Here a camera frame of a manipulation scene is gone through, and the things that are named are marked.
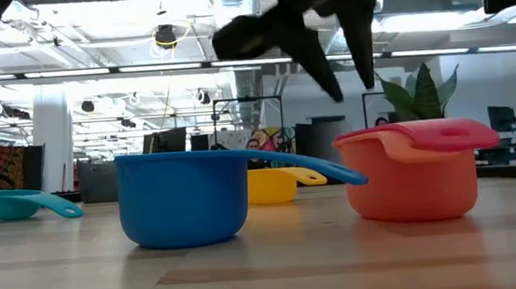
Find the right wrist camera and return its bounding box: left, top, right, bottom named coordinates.
left=208, top=11, right=282, bottom=63

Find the yellow measuring cup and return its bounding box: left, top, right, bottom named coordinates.
left=245, top=162, right=330, bottom=207

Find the monitor on arm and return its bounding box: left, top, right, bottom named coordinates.
left=487, top=103, right=516, bottom=134

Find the black aluminium table frame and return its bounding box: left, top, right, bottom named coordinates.
left=0, top=149, right=516, bottom=224

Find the red measuring cup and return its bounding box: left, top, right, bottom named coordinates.
left=333, top=112, right=502, bottom=163

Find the patterned orange artwork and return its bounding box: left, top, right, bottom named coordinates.
left=0, top=143, right=29, bottom=191

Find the black overhead camera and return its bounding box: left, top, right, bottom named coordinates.
left=152, top=22, right=179, bottom=50

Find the teal measuring cup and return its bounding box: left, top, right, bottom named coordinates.
left=0, top=182, right=86, bottom=225

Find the colourful mural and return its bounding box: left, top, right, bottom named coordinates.
left=249, top=125, right=299, bottom=170

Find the orange measuring cup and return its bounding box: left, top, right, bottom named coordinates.
left=331, top=121, right=483, bottom=230

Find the blue measuring cup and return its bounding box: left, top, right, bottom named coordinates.
left=113, top=133, right=373, bottom=255

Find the green artificial plant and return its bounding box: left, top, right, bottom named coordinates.
left=374, top=59, right=466, bottom=126

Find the dark grey basket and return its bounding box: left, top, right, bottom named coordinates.
left=76, top=157, right=121, bottom=206

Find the dark monitor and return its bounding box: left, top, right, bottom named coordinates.
left=141, top=126, right=189, bottom=157

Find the white column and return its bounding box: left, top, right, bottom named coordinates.
left=27, top=81, right=79, bottom=196

